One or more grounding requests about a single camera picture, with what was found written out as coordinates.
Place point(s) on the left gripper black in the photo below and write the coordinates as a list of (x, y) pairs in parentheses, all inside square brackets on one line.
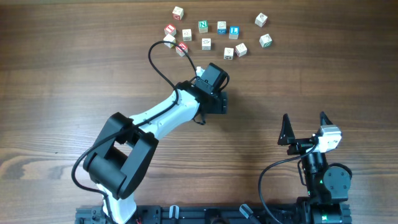
[(222, 103)]

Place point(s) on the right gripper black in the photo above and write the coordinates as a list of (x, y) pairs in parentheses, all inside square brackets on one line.
[(287, 138)]

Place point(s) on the wooden block picture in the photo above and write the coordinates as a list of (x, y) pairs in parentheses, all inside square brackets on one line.
[(206, 44), (187, 35)]

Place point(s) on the red E letter block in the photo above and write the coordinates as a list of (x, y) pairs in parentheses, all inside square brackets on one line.
[(181, 49)]

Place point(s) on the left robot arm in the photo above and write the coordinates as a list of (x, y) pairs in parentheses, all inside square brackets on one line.
[(126, 145)]

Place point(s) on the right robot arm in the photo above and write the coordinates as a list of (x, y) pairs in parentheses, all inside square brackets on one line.
[(327, 184)]

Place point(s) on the wooden block soccer ball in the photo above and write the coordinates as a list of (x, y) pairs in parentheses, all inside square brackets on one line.
[(228, 53)]

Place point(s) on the wooden block Z side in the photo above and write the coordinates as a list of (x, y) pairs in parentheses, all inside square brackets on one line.
[(241, 50)]

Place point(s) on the wooden block picture top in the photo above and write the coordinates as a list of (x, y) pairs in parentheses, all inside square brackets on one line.
[(187, 35)]

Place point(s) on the blue L letter block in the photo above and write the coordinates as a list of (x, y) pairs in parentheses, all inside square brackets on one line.
[(233, 32)]

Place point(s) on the wooden block blue front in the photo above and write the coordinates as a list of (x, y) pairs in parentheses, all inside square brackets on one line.
[(221, 27)]

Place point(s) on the green N letter block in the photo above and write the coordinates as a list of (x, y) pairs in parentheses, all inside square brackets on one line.
[(203, 26)]

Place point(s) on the plain wooden block yellow side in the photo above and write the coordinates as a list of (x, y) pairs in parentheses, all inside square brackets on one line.
[(169, 41)]

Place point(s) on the red L letter block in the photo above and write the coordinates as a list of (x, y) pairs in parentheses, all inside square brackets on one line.
[(170, 29)]

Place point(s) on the wooden block green side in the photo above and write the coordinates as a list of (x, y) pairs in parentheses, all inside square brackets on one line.
[(265, 40)]

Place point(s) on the wooden block top left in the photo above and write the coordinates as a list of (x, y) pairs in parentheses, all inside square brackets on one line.
[(177, 13)]

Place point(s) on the wooden block far right top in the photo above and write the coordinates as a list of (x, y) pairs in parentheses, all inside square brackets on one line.
[(261, 19)]

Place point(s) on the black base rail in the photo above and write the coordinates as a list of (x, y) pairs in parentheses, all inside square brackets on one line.
[(284, 213)]

